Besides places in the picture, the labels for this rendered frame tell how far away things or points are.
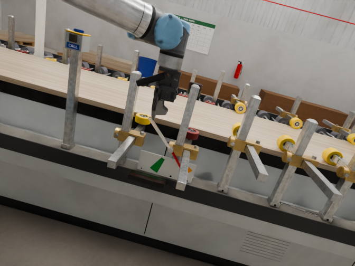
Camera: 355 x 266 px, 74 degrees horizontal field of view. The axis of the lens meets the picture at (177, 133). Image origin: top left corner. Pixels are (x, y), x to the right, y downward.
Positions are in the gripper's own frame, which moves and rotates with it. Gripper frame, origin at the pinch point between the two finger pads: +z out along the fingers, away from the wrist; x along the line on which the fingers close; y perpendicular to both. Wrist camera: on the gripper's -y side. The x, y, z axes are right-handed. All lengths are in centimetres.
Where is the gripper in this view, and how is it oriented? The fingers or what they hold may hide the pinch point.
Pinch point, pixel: (152, 116)
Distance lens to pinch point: 95.2
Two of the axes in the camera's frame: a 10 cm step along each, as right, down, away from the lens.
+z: -2.4, 9.1, 3.5
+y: 9.7, 2.6, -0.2
